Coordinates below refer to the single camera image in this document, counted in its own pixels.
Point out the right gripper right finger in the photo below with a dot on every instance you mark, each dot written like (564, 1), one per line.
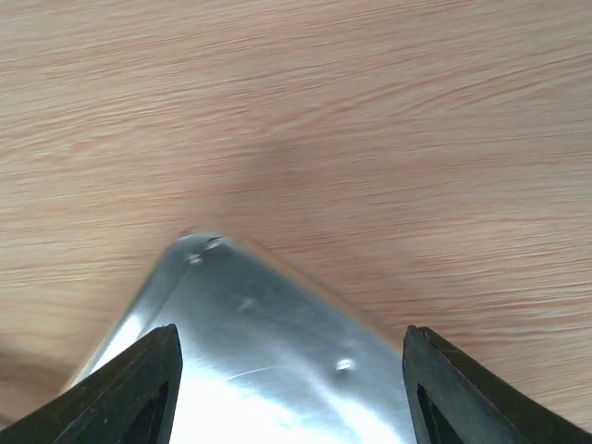
(455, 399)

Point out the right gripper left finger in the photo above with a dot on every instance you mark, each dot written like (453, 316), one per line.
(130, 399)

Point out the gold metal tin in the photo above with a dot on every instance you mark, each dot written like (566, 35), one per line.
(269, 356)

